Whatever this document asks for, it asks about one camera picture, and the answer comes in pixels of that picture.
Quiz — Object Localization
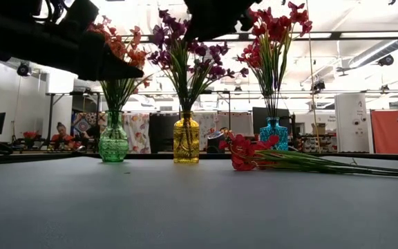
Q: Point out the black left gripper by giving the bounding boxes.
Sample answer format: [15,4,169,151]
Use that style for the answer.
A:
[55,0,144,82]

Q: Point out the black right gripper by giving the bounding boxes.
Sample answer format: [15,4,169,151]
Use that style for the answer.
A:
[184,0,263,43]

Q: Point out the orange artificial flower bunch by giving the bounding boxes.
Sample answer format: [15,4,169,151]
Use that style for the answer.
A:
[88,15,124,113]
[115,24,151,113]
[100,46,151,113]

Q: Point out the purple artificial flower bunch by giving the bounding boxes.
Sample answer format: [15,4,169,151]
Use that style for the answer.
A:
[181,40,251,113]
[149,8,195,113]

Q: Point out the pink artificial flower bunch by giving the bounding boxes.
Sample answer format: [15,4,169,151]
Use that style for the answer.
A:
[218,130,398,179]
[236,40,276,118]
[249,1,314,118]

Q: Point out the green glass vase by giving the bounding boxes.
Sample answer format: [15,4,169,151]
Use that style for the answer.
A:
[97,110,130,163]

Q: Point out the yellow glass vase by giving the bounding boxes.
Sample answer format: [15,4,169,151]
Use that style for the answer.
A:
[173,111,200,165]

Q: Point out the blue glass vase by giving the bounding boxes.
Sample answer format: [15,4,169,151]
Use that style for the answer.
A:
[259,116,289,151]

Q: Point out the colourful patterned cloth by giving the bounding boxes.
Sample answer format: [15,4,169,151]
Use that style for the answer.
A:
[70,112,100,140]

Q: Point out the floral curtain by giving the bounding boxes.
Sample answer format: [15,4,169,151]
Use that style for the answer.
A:
[122,113,151,154]

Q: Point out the black partition panel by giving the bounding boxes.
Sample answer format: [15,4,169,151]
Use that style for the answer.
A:
[149,113,180,154]

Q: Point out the person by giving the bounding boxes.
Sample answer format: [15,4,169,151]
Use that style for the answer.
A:
[49,121,78,151]

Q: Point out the blue table mat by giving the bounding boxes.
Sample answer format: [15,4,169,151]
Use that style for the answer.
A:
[0,156,398,249]

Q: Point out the white cabinet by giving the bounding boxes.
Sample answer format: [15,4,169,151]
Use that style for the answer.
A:
[334,93,371,154]

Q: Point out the orange partition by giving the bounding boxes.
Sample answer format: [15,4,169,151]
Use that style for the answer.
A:
[370,109,398,155]

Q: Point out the black ceiling camera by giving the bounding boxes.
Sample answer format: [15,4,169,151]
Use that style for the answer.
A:
[16,62,32,78]

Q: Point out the black aluminium table frame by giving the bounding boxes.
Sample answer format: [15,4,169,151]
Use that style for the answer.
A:
[0,151,398,163]

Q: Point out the silver ceiling duct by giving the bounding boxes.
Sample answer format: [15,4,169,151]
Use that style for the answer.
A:
[348,38,398,69]

